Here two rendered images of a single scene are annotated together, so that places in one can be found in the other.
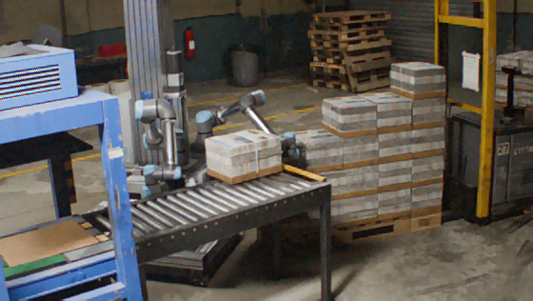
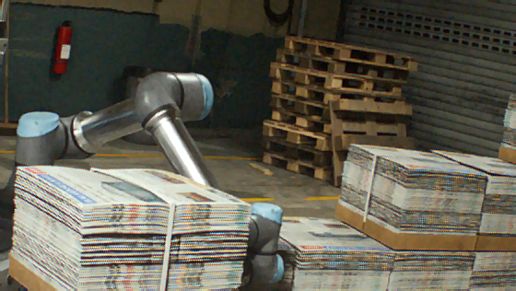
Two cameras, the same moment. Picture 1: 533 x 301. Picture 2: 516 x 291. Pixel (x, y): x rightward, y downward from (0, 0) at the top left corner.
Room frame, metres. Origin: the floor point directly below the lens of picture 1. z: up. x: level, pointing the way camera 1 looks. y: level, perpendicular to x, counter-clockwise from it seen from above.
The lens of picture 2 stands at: (2.02, 0.09, 1.36)
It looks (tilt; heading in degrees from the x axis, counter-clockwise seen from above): 8 degrees down; 355
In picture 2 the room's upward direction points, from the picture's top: 9 degrees clockwise
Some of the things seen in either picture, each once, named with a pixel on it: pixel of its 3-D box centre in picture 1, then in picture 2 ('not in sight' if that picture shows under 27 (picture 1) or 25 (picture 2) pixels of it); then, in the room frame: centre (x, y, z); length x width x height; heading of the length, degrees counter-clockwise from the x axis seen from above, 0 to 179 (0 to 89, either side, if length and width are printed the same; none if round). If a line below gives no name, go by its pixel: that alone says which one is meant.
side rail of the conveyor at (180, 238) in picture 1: (235, 221); not in sight; (3.10, 0.18, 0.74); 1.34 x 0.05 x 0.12; 126
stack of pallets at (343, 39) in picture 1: (350, 48); (340, 108); (11.27, -1.60, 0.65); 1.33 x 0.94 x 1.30; 130
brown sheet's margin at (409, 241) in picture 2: (348, 128); (404, 226); (4.55, -0.62, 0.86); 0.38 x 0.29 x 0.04; 17
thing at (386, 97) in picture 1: (383, 97); (493, 165); (4.63, -0.91, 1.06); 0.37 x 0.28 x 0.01; 15
